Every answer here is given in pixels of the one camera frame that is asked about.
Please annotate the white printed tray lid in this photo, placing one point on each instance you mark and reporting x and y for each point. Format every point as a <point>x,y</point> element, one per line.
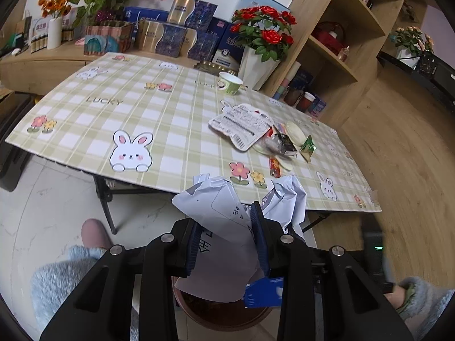
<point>238,122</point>

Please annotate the dark blue carton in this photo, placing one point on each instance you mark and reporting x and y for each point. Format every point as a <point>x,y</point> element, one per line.
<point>227,48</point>

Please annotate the gold and blue gift box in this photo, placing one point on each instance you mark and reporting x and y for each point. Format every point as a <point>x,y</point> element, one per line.
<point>199,10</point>
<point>167,39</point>
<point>204,44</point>

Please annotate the red kettle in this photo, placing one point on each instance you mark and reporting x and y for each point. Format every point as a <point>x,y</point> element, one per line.
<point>328,37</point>

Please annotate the red lighter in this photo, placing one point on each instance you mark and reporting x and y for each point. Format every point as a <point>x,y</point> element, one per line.
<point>274,167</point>

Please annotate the gold capsule tray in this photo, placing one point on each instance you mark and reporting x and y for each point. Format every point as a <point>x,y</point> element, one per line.
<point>217,66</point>

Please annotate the potted pale rose plant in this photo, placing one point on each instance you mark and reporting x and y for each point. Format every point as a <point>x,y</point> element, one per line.
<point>408,41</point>

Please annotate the flat blue box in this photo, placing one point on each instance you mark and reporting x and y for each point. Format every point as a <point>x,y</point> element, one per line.
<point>145,14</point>

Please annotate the red cup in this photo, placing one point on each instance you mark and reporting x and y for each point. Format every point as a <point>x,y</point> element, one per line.
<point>305,103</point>

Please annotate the brown cup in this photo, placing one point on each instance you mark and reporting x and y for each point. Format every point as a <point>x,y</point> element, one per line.
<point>293,96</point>

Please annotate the black snack wrapper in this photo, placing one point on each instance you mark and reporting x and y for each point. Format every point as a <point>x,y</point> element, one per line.
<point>282,144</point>

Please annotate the small glass bottle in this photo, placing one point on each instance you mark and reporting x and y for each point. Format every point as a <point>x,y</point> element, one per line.
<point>343,55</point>

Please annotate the green paper cup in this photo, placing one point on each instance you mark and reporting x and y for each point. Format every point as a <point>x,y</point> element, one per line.
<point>231,85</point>

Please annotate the black case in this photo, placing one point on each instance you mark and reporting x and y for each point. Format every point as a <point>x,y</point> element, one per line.
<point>14,131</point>

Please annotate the orange flower bunch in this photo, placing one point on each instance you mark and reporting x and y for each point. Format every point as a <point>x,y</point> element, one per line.
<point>57,3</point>

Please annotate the wooden sideboard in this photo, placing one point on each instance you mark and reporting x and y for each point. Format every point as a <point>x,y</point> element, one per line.
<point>42,67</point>

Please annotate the black folding table frame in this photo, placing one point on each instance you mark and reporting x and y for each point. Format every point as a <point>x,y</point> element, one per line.
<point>106,206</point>

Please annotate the blue snack packet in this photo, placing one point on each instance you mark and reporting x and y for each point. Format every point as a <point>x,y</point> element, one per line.
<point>263,293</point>

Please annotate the white printed paper sheet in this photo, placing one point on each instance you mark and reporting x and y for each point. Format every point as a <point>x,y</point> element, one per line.
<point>220,202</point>

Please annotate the box of small bottles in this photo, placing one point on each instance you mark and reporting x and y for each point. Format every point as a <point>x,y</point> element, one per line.
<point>37,28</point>

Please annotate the wooden shelf unit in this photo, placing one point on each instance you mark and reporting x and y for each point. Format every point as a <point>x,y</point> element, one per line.
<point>309,3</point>

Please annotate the woven basket planter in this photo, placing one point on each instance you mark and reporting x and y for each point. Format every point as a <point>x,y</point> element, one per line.
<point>106,41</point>

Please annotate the white cotton pad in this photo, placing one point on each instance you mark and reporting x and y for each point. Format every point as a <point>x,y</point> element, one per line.
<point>287,166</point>

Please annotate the person's right forearm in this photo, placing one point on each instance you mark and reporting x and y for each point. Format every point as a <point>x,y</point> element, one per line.
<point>426,302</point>

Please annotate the white angular vase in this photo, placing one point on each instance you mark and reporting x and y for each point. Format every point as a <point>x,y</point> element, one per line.
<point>254,69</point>

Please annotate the kraft paper bag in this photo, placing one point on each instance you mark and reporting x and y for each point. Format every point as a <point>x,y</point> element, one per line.
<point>23,25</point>

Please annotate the red rose bouquet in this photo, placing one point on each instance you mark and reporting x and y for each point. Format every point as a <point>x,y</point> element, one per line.
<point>265,25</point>

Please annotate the person's fluffy blue leg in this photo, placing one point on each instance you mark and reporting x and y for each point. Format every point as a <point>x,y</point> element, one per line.
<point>57,280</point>

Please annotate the white ribbed vase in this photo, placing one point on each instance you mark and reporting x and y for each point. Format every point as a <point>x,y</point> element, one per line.
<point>54,33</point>

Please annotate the white round lid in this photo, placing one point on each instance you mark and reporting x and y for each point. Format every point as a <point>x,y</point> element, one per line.
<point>295,133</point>

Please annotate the stack of pastel cups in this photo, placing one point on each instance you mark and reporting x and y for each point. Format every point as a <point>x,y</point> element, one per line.
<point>289,76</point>

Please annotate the pink slipper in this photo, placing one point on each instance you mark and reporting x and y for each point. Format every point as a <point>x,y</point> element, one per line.
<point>94,232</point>

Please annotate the brown round trash bin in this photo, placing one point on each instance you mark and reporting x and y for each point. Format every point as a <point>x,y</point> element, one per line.
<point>213,314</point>

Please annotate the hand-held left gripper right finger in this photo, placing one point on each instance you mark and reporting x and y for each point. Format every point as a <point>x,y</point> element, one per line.
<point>259,241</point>

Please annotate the small blue box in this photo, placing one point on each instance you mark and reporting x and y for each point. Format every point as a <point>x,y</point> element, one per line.
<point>319,107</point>

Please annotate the green snack wrapper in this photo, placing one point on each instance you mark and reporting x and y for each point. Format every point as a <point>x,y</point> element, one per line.
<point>308,147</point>

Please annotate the black side table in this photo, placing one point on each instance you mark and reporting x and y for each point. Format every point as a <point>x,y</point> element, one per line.
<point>426,78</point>

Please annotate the checkered bunny tablecloth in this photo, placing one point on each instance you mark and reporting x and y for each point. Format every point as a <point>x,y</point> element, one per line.
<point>160,113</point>

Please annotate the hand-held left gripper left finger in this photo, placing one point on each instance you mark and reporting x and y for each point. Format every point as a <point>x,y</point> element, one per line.
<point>193,248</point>

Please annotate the dark blue book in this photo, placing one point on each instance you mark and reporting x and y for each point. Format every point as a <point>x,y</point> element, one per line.
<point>305,78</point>

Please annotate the cardboard box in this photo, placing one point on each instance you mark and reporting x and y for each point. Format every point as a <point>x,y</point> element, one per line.
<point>6,99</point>

